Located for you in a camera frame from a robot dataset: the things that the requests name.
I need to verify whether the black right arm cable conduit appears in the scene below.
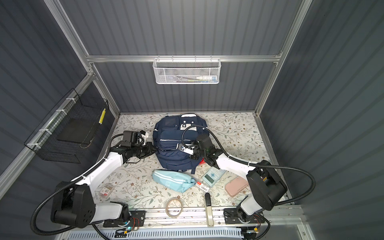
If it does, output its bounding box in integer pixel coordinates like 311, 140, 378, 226
180, 124, 316, 207

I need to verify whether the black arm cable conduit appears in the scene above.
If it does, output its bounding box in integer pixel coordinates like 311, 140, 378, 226
29, 133, 133, 240
180, 124, 316, 207

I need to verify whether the white wire mesh basket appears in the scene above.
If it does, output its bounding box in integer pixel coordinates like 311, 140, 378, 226
153, 59, 222, 85

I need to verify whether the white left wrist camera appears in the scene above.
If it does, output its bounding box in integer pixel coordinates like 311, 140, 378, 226
139, 130, 149, 145

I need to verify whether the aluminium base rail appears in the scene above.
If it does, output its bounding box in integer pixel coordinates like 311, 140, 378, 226
139, 205, 308, 229

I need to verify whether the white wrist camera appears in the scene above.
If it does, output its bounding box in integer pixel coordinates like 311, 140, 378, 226
177, 144, 196, 155
139, 130, 149, 145

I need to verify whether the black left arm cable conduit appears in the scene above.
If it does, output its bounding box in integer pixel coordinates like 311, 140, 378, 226
29, 133, 133, 240

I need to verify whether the light blue pencil pouch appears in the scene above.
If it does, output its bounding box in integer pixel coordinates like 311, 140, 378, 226
152, 170, 197, 193

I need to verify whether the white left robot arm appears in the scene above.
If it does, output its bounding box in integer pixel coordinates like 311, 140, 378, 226
51, 131, 156, 228

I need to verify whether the beige stapler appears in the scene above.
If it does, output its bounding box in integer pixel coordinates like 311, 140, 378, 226
205, 193, 214, 227

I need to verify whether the navy blue student backpack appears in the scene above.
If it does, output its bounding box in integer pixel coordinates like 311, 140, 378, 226
153, 114, 209, 175

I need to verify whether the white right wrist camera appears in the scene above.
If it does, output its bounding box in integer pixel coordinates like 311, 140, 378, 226
177, 144, 196, 155

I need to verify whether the black wire basket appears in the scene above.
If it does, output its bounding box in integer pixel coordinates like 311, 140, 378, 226
25, 91, 109, 164

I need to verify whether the small clear eraser box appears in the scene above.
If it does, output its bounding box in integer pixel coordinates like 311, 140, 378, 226
100, 184, 114, 198

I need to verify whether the light green calculator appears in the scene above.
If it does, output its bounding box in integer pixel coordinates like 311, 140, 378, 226
202, 167, 226, 188

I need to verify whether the clear tape roll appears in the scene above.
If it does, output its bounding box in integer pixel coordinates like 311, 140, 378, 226
165, 197, 184, 219

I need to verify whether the pink pencil case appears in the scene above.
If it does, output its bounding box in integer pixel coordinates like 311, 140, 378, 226
225, 177, 249, 197

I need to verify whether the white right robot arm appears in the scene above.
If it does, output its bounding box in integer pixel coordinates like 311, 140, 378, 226
183, 134, 288, 223

